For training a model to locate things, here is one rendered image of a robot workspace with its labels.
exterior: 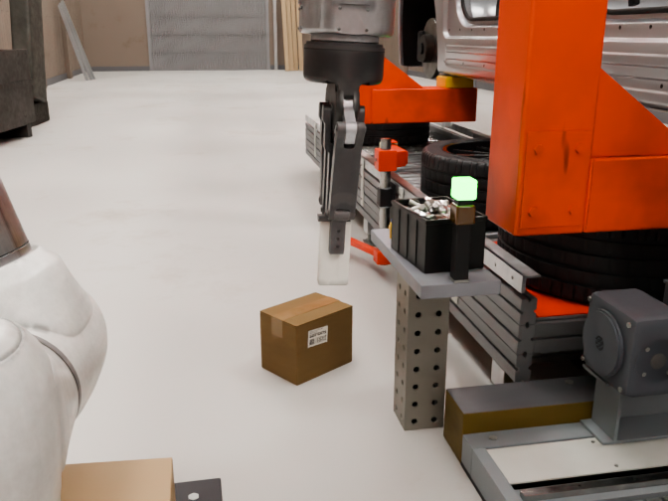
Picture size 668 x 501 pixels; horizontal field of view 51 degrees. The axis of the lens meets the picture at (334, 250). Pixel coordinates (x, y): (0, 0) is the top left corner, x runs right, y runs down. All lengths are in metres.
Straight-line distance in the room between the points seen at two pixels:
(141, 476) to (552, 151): 0.99
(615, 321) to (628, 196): 0.28
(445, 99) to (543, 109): 1.99
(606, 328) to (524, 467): 0.33
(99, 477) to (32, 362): 0.30
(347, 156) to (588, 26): 0.95
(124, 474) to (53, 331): 0.23
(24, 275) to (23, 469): 0.24
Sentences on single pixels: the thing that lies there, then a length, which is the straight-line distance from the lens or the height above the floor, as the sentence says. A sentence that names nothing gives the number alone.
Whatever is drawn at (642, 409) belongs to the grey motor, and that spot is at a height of 0.10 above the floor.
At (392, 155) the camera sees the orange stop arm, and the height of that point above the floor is 0.49.
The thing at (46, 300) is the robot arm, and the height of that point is 0.63.
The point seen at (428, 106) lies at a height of 0.60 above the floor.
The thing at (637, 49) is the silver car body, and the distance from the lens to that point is 2.10.
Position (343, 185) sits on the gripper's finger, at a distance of 0.64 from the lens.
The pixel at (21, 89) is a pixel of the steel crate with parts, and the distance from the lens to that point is 7.12.
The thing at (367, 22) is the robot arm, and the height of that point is 0.94.
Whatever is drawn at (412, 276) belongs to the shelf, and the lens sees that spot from 1.46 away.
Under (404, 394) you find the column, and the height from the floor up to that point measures 0.09.
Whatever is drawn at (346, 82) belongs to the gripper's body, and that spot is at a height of 0.89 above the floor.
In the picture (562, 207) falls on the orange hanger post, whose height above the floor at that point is 0.58.
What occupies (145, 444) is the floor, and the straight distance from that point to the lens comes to 1.77.
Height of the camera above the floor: 0.93
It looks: 17 degrees down
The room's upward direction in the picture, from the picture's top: straight up
